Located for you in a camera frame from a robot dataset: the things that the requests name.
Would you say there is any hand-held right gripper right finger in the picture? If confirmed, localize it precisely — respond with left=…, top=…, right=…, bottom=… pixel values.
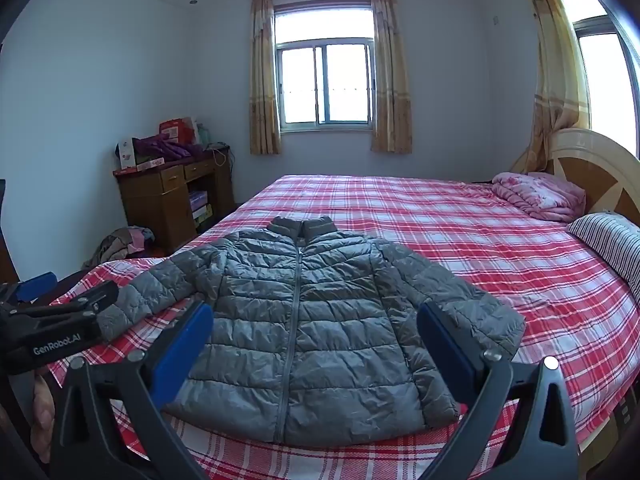
left=416, top=301, right=581, bottom=480

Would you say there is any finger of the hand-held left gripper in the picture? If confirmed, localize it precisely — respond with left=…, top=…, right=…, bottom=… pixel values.
left=15, top=280, right=120, bottom=322
left=0, top=272, right=58, bottom=307

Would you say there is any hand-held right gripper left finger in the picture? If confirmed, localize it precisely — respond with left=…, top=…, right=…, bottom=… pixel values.
left=52, top=301, right=216, bottom=480

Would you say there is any grey puffer jacket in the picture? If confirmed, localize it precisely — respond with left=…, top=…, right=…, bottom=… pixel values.
left=97, top=215, right=527, bottom=449

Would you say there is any pile of clothes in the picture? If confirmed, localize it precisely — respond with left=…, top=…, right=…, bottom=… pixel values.
left=82, top=226, right=156, bottom=272

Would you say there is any person's left hand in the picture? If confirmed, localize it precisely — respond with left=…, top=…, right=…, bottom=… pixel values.
left=31, top=372, right=59, bottom=464

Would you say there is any dark furniture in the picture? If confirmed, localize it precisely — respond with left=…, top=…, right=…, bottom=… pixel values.
left=0, top=179, right=22, bottom=286

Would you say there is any bed with red plaid sheet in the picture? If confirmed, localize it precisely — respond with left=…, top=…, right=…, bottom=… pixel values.
left=35, top=175, right=640, bottom=480

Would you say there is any brown wooden desk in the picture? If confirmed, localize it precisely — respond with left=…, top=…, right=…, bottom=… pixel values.
left=112, top=145, right=236, bottom=257

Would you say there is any stack of boxes in desk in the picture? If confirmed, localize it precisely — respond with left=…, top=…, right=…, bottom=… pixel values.
left=187, top=190, right=214, bottom=234

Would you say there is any white box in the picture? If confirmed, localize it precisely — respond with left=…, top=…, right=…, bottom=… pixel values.
left=116, top=137, right=139, bottom=171

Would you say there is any purple cloth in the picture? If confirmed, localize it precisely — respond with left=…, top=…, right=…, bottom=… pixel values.
left=132, top=134, right=204, bottom=164

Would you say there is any pink folded blanket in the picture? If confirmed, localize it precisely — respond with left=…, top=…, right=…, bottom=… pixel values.
left=491, top=171, right=587, bottom=224

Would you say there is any striped pillow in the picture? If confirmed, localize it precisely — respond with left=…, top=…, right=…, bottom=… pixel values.
left=566, top=212, right=640, bottom=295

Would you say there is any wooden bed headboard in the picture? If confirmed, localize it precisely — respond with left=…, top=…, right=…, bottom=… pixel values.
left=510, top=127, right=640, bottom=223

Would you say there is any short beige curtain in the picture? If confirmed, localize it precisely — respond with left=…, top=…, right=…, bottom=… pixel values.
left=370, top=0, right=414, bottom=155
left=249, top=0, right=282, bottom=156

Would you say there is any small framed window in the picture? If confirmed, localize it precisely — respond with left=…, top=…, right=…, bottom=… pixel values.
left=272, top=4, right=377, bottom=134

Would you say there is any long beige curtain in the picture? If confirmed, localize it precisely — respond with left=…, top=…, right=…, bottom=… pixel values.
left=510, top=0, right=594, bottom=175

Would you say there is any large window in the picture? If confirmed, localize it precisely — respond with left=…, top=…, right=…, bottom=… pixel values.
left=550, top=0, right=640, bottom=161

